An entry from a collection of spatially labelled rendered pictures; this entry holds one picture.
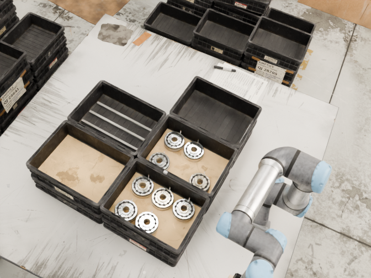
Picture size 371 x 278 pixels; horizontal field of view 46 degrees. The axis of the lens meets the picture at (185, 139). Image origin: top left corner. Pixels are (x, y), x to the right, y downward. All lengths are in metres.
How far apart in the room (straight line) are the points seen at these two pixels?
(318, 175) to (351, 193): 1.72
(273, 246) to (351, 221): 1.89
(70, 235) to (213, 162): 0.77
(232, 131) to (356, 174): 1.40
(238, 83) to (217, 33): 0.82
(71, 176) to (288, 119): 1.26
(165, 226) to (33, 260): 0.61
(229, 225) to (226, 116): 1.04
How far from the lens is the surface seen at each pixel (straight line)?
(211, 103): 2.37
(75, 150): 2.19
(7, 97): 2.97
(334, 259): 3.09
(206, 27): 3.43
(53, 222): 2.18
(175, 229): 2.00
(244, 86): 2.66
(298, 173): 1.63
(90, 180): 2.10
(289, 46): 3.30
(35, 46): 3.28
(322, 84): 3.83
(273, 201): 2.05
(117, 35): 2.84
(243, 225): 1.40
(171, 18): 3.62
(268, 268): 1.34
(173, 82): 2.60
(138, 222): 1.97
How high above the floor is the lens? 2.69
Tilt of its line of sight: 57 degrees down
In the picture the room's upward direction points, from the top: 10 degrees clockwise
